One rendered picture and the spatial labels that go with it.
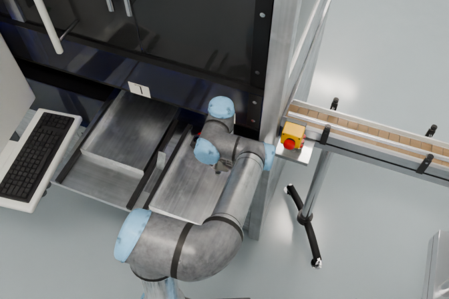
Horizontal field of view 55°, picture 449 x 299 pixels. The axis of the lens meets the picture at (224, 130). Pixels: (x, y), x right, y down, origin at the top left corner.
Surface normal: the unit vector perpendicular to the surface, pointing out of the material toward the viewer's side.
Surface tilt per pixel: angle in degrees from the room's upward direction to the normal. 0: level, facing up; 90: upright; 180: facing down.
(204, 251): 30
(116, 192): 0
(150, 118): 0
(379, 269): 0
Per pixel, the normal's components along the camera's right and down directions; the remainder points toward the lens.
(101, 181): 0.00, -0.58
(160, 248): -0.15, -0.15
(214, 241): 0.46, -0.52
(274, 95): -0.36, 0.76
